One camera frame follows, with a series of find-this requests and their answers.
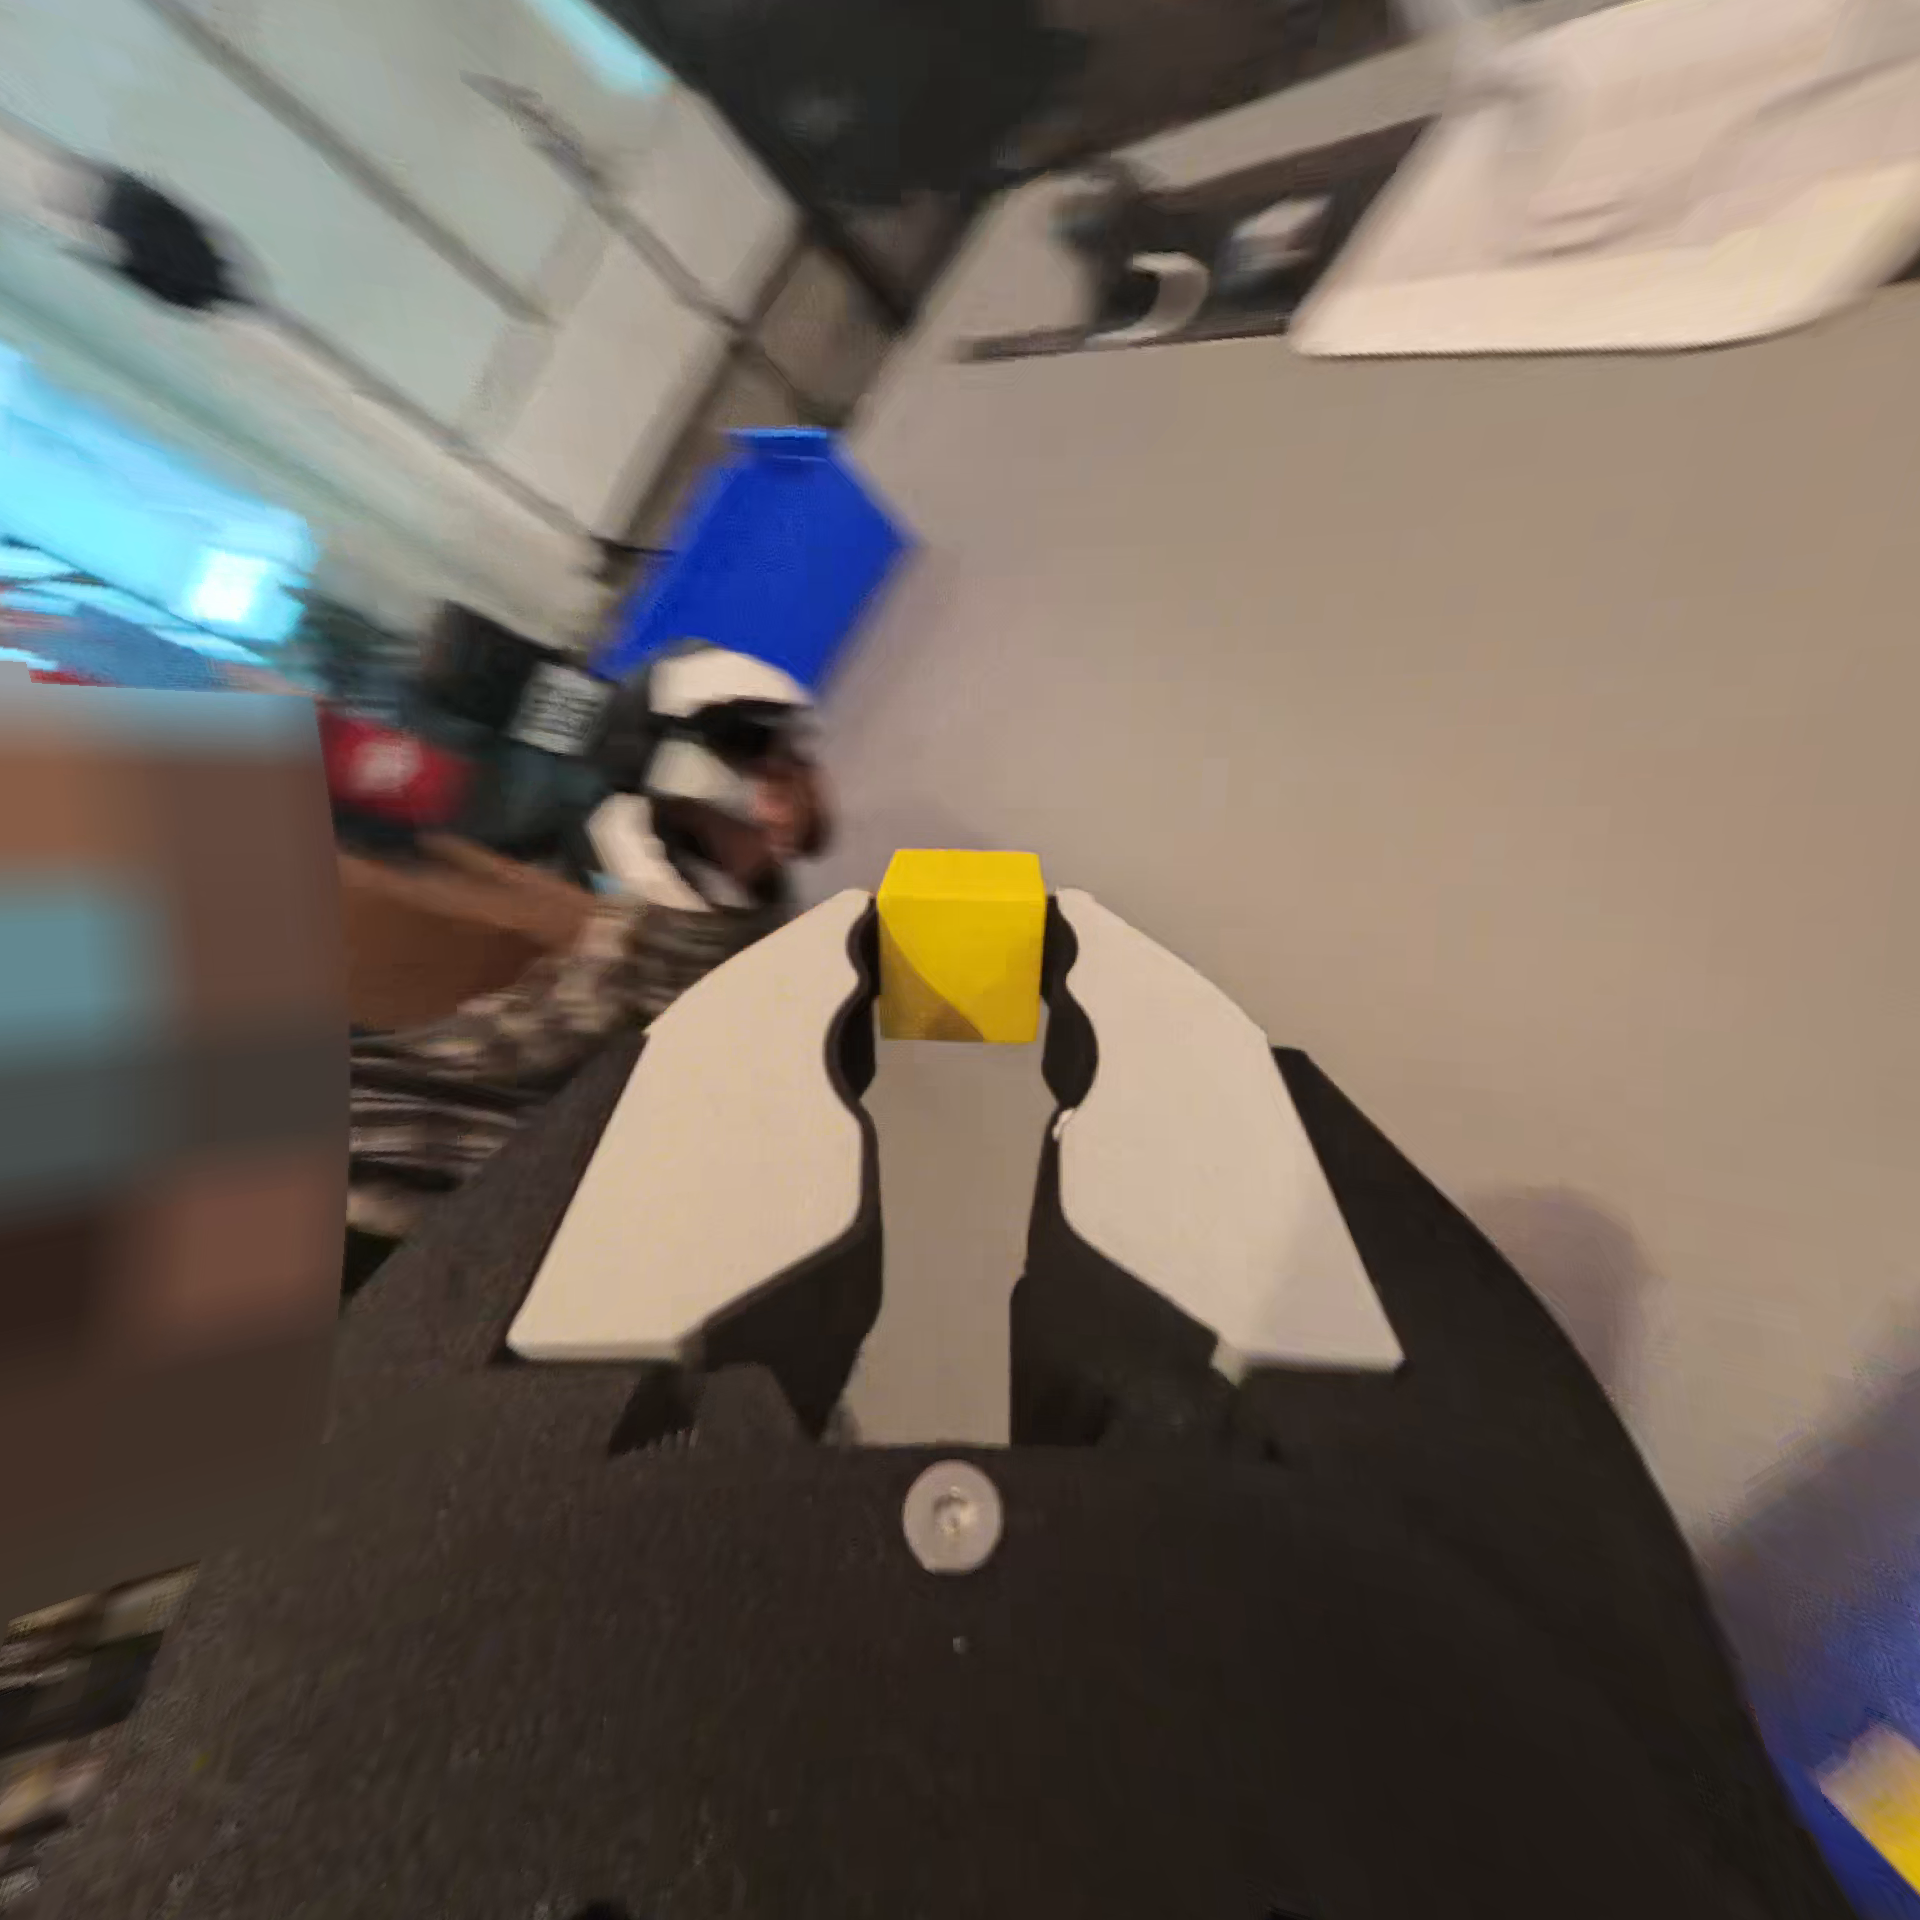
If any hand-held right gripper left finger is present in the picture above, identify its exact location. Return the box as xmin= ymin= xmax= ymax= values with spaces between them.
xmin=503 ymin=884 xmax=884 ymax=1369

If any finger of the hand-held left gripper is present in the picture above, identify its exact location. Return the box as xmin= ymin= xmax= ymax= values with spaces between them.
xmin=646 ymin=645 xmax=817 ymax=721
xmin=643 ymin=737 xmax=750 ymax=811

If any red canister with labels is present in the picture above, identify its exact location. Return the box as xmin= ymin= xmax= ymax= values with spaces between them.
xmin=320 ymin=702 xmax=480 ymax=830

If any yellow wooden cube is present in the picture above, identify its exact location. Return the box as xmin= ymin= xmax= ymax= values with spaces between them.
xmin=874 ymin=846 xmax=1047 ymax=1046
xmin=1817 ymin=1720 xmax=1920 ymax=1895

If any white cable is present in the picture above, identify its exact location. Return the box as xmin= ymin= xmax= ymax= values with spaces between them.
xmin=1102 ymin=247 xmax=1215 ymax=355

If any white monitor base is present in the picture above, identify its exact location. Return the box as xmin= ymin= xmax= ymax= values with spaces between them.
xmin=1295 ymin=0 xmax=1920 ymax=365

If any wooden top desk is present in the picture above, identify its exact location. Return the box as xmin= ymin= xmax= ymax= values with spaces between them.
xmin=336 ymin=830 xmax=609 ymax=1039

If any black power box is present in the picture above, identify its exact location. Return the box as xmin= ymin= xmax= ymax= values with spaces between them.
xmin=1056 ymin=172 xmax=1202 ymax=339

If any person's left forearm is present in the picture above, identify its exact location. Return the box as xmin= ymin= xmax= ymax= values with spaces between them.
xmin=348 ymin=896 xmax=798 ymax=1255

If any blue plastic bin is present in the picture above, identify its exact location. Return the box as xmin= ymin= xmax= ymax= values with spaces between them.
xmin=590 ymin=423 xmax=922 ymax=702

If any black studio light on stand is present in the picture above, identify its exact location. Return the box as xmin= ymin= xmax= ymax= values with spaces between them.
xmin=88 ymin=163 xmax=254 ymax=312

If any person's left hand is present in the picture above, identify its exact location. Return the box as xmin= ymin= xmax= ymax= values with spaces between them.
xmin=745 ymin=743 xmax=839 ymax=868

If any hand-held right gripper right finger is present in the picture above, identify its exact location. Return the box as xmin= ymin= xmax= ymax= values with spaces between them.
xmin=1026 ymin=884 xmax=1408 ymax=1385

